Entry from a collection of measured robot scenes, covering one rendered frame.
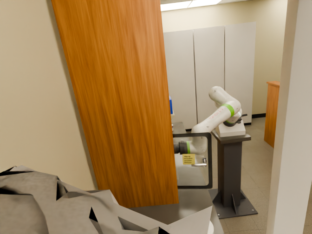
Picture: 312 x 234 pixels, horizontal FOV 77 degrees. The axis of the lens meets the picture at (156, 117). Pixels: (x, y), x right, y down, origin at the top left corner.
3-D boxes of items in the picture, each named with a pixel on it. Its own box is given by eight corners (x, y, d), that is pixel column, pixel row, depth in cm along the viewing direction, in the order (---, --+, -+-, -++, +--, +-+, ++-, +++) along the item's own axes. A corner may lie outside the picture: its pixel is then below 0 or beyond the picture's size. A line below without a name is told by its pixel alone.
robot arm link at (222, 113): (230, 121, 148) (217, 116, 156) (231, 109, 142) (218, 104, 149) (200, 146, 130) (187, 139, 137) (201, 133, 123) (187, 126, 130)
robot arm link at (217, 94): (221, 94, 206) (215, 81, 157) (233, 104, 200) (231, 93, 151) (212, 104, 208) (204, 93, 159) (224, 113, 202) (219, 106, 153)
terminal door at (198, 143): (165, 188, 132) (159, 134, 119) (212, 188, 127) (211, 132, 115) (165, 189, 132) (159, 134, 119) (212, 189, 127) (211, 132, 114)
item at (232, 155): (238, 186, 267) (240, 125, 238) (257, 213, 222) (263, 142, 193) (204, 191, 266) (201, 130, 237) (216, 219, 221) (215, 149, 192)
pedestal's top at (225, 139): (237, 128, 231) (237, 125, 229) (250, 140, 200) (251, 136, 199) (210, 132, 230) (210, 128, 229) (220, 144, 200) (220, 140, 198)
